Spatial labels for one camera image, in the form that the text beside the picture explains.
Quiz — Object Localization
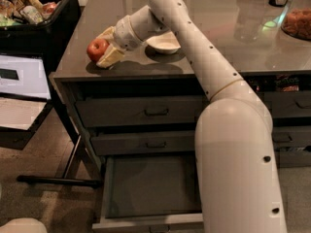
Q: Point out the black cart stand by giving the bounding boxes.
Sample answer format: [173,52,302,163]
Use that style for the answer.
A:
[0,94,105,190]

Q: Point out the red apple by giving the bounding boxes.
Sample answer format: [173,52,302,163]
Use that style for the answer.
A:
[86,38,109,62]

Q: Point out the middle right grey drawer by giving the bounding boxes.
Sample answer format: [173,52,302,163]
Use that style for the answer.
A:
[272,126,311,148]

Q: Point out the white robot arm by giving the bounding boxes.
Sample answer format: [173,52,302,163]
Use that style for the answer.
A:
[96,0,288,233]

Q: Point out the middle left grey drawer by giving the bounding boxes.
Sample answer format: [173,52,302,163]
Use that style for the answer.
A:
[90,131,194,155]

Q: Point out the top left grey drawer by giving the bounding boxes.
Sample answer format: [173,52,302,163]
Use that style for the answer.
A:
[75,95,208,127]

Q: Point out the top right grey drawer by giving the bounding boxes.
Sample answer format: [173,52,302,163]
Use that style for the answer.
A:
[259,91,311,118]

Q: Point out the snack bags in drawer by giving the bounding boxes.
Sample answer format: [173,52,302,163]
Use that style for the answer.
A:
[246,75,299,92]

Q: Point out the bottom right grey drawer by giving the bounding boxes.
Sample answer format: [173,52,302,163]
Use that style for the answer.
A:
[276,151,311,168]

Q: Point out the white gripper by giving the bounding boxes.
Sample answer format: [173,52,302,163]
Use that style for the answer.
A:
[96,16,142,69]

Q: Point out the white robot base corner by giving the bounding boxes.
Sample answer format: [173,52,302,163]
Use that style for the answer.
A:
[0,218,48,233]

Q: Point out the grey drawer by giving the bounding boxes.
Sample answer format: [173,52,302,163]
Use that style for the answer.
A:
[259,91,311,118]
[75,95,208,127]
[90,131,194,155]
[276,151,311,168]
[272,126,311,148]

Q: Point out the black bin of groceries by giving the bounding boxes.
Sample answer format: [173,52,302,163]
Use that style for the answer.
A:
[0,0,82,55]

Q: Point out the white paper bowl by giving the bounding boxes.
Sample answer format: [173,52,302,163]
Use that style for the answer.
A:
[147,32,180,54]

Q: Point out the grey drawer cabinet counter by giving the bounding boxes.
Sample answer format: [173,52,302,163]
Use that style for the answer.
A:
[49,0,311,180]

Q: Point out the open bottom left drawer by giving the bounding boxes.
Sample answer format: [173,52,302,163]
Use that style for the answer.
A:
[92,152,203,233]

